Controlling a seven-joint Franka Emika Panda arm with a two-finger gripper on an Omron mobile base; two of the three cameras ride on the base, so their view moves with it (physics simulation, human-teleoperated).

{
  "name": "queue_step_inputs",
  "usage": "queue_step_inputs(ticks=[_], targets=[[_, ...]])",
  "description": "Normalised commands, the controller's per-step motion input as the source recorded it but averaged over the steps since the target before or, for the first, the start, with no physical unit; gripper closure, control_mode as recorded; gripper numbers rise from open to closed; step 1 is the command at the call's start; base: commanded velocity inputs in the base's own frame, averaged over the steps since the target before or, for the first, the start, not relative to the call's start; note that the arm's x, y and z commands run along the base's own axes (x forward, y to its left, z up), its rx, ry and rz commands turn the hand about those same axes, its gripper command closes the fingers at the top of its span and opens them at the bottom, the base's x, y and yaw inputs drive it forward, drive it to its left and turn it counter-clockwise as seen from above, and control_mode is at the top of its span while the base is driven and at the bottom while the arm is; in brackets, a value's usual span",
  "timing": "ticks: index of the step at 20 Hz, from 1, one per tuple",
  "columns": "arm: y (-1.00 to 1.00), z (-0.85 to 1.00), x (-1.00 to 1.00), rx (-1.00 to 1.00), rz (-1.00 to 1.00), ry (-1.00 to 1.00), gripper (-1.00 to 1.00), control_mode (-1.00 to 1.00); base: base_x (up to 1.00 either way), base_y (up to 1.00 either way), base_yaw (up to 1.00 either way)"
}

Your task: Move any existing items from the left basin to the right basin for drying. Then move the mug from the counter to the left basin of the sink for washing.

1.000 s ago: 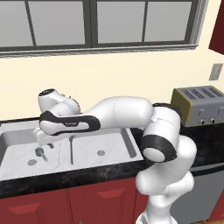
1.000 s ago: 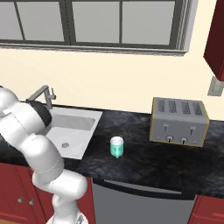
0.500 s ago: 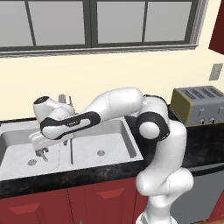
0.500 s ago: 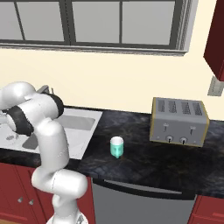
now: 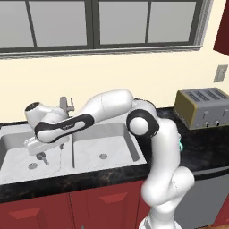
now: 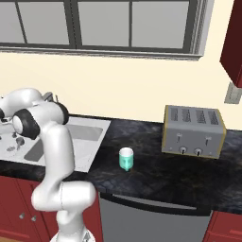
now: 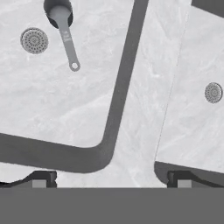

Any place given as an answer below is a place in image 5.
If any grey framed window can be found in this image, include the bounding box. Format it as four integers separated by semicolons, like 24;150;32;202
0;0;215;60

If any steel double basin sink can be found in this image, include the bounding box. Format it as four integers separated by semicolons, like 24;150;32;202
0;120;148;186

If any red cupboard door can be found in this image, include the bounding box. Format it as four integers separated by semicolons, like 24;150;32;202
69;180;145;229
136;198;154;229
0;192;72;229

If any dark red wall cupboard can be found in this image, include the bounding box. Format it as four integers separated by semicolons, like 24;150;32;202
213;0;229;57

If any grey sink tap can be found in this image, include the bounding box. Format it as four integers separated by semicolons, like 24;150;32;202
59;96;76;117

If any teal mug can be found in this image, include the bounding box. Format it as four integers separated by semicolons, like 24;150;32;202
177;133;183;152

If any grey wall outlet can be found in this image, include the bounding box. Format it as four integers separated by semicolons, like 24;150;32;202
213;64;229;83

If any grey and yellow toaster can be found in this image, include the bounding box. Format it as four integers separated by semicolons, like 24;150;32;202
173;87;229;131

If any grey dishwasher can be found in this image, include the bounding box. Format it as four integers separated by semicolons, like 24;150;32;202
174;166;229;229

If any red cupboard panel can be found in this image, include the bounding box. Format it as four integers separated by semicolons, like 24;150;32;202
213;201;229;229

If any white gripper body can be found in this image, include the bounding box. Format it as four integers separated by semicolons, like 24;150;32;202
23;137;63;157

